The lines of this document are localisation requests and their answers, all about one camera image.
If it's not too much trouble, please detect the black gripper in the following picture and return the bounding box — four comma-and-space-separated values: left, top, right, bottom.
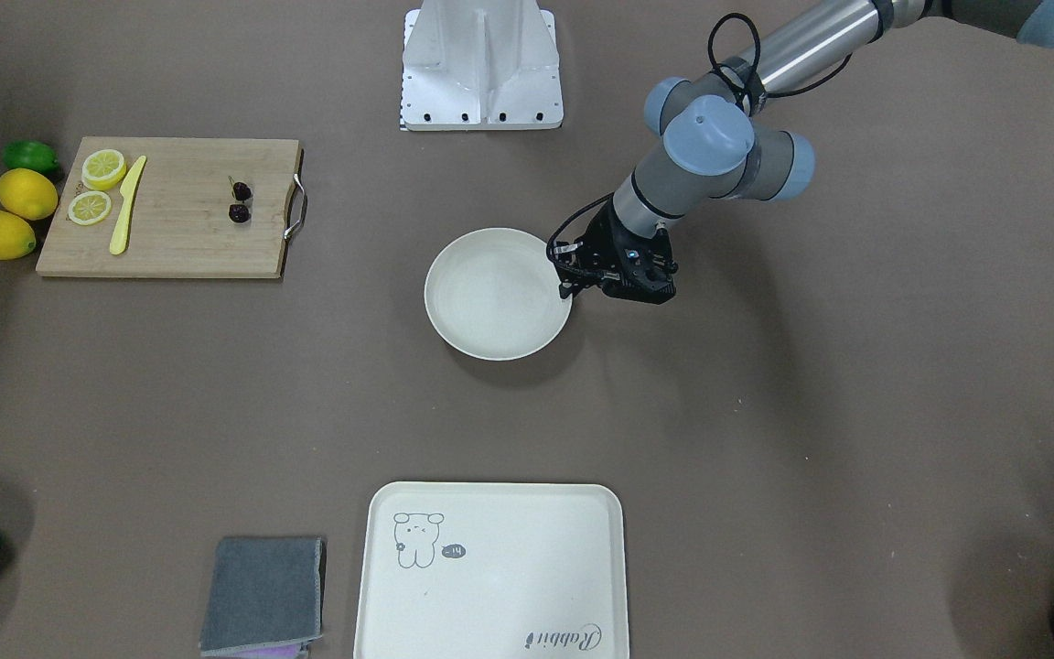
582, 201, 678, 305

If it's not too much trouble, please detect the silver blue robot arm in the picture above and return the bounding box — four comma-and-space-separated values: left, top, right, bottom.
545, 1, 1054, 305

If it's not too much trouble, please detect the cream rectangular tray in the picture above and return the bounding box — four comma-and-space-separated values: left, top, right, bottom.
354, 482, 631, 658

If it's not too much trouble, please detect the dark red cherry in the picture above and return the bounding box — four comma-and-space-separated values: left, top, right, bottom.
229, 203, 252, 224
229, 177, 253, 203

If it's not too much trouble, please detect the cream round plate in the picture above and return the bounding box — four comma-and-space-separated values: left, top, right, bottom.
424, 228, 573, 362

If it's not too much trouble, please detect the wooden cutting board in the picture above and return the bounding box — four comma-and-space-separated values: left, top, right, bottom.
37, 136, 306, 279

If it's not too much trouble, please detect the grey folded cloth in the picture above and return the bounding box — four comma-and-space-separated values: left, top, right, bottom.
199, 535, 325, 658

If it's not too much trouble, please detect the yellow plastic knife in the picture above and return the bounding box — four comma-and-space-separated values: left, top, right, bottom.
108, 155, 147, 257

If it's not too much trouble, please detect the lemon slice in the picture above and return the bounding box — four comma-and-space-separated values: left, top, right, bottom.
66, 190, 113, 226
81, 147, 128, 191

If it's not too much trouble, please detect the green lime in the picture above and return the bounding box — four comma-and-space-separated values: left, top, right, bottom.
1, 139, 61, 176

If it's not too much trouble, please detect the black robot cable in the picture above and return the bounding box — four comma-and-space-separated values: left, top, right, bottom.
545, 13, 857, 266

